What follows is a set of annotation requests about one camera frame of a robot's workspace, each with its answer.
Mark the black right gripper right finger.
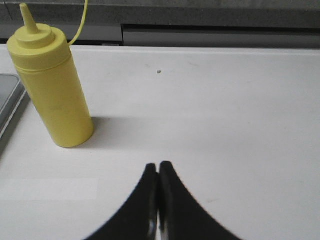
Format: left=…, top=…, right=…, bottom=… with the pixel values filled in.
left=159, top=161, right=239, bottom=240

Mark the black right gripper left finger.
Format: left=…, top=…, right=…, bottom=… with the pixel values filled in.
left=88, top=163, right=158, bottom=240

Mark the yellow squeeze bottle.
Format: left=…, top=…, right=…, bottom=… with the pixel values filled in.
left=7, top=3, right=94, bottom=148

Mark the silver electronic kitchen scale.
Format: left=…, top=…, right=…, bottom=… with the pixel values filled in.
left=0, top=73, right=26, bottom=156

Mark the grey stone counter ledge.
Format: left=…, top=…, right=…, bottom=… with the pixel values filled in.
left=0, top=0, right=320, bottom=48

